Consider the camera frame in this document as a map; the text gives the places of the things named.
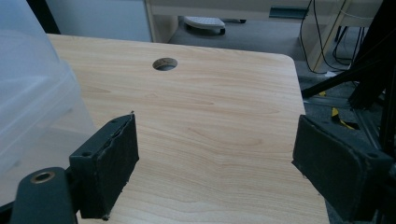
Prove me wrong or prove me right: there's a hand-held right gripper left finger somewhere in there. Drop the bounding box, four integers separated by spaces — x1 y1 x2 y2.
68 112 140 220

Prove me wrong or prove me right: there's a white cabinet panel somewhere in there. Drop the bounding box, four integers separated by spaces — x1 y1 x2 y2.
46 0 152 43

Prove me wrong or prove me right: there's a black metal stand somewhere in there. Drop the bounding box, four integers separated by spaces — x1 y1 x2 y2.
301 0 396 157
26 0 62 35

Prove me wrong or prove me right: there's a yellow black tape strip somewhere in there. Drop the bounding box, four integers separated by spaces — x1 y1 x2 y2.
331 106 359 130

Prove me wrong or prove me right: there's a black hanging cable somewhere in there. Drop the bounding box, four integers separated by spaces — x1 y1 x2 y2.
299 0 344 75

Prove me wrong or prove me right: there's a clear plastic storage box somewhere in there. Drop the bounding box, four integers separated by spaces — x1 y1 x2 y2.
0 0 98 207

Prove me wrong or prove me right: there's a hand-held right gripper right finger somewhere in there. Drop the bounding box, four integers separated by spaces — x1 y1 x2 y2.
291 114 396 223

